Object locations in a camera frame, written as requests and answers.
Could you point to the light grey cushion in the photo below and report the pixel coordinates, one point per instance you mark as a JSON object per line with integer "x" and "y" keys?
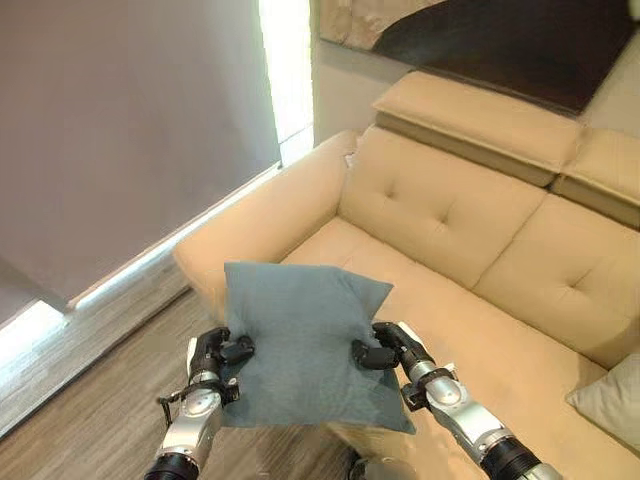
{"x": 611, "y": 395}

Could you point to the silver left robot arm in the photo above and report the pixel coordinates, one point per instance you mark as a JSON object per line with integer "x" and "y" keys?
{"x": 187, "y": 425}

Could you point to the dark framed wall painting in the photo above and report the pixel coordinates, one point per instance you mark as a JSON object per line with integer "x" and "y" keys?
{"x": 490, "y": 45}

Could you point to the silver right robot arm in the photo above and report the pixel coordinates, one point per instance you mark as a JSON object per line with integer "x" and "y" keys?
{"x": 470, "y": 420}

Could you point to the small white tag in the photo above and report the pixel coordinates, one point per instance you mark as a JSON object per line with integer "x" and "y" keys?
{"x": 349, "y": 158}

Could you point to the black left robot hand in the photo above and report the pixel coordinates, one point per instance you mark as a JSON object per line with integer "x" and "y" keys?
{"x": 215, "y": 350}

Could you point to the blue-grey square cushion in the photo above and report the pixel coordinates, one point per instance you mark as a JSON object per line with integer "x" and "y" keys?
{"x": 305, "y": 345}

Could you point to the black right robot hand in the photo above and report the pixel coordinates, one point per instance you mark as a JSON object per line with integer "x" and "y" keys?
{"x": 387, "y": 347}

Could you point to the beige leather sofa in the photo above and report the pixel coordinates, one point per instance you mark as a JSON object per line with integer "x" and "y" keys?
{"x": 450, "y": 240}

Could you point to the grey window curtain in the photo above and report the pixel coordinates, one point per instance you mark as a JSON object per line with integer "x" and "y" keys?
{"x": 135, "y": 145}

